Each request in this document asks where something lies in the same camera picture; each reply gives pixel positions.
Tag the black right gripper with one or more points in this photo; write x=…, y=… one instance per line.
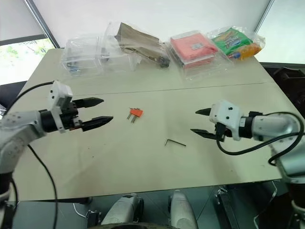
x=222, y=132

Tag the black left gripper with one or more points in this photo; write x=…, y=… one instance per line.
x=70, y=114

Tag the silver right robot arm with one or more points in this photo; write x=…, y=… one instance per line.
x=274, y=126

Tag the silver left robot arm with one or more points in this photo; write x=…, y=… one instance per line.
x=17, y=128

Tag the small metal hex key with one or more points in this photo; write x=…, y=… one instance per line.
x=175, y=142

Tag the orange plug with pins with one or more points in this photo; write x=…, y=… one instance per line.
x=136, y=112

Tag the clear plastic clamshell container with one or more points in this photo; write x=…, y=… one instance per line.
x=202, y=69

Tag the low clear plastic box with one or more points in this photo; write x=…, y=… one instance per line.
x=79, y=57

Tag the tall clear plastic box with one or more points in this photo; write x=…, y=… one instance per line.
x=116, y=51

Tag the small black object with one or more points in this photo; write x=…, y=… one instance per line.
x=164, y=62

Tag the green and orange snack pack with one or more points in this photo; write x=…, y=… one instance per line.
x=232, y=41

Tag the white rounded robot leg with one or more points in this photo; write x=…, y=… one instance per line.
x=182, y=210

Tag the dark bulky object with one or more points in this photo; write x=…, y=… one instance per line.
x=290, y=86

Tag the green and orange snack bag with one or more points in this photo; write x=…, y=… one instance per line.
x=258, y=41

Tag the grey rounded robot leg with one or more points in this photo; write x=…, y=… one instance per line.
x=121, y=211

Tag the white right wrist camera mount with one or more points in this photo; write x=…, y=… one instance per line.
x=226, y=114

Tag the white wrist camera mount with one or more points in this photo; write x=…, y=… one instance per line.
x=226, y=114
x=59, y=94

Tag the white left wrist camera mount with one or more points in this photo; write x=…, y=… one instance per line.
x=59, y=94

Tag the black metal frame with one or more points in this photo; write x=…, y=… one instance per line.
x=226, y=210

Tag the dark window frame bar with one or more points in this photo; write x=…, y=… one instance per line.
x=44, y=23

